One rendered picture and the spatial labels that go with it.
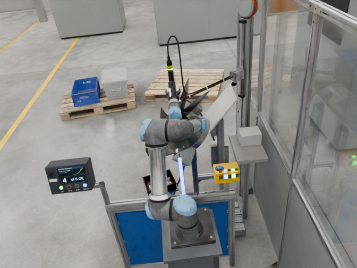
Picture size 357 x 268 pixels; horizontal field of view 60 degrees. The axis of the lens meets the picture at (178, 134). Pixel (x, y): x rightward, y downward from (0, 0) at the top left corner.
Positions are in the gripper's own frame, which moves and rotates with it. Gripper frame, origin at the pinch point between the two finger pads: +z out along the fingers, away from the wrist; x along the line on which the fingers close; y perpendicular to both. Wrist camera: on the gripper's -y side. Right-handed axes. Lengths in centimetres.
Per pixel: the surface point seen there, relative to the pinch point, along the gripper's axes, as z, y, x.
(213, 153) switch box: 15, 74, 27
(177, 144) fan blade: -22.2, 32.9, -0.8
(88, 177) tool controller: -45, 34, -57
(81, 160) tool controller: -38, 26, -61
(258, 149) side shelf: 2, 64, 62
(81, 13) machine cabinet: 695, 90, -236
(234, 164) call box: -37, 43, 35
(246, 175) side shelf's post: 7, 95, 55
